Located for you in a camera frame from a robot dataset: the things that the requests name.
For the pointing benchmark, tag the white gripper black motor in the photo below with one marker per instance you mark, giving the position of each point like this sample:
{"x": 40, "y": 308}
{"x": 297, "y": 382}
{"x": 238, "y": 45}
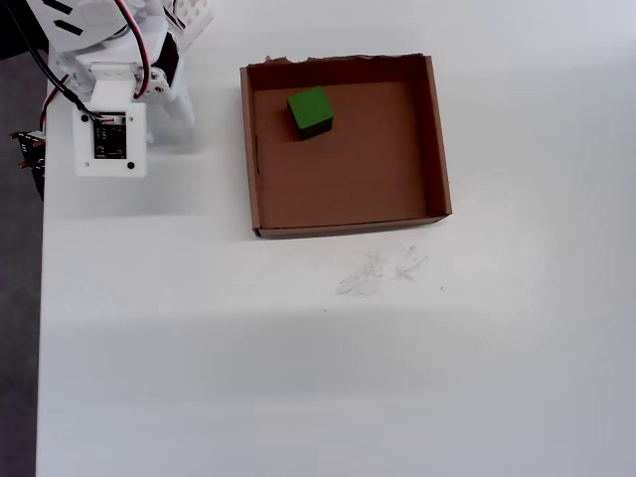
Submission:
{"x": 180, "y": 106}

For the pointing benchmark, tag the green cube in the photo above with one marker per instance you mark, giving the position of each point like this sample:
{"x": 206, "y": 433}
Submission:
{"x": 310, "y": 109}

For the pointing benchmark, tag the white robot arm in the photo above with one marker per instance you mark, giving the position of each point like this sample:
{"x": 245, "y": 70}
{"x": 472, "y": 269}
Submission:
{"x": 89, "y": 20}

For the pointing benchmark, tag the brown cardboard box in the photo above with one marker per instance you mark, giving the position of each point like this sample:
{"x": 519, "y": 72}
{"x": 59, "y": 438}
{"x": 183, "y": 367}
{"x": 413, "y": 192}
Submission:
{"x": 348, "y": 179}

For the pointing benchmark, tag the white lattice basket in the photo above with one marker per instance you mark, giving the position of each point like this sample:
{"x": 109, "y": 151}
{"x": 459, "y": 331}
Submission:
{"x": 196, "y": 20}

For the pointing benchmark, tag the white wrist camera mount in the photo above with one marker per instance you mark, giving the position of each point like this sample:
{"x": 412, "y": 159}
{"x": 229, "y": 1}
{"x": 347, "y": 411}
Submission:
{"x": 111, "y": 164}

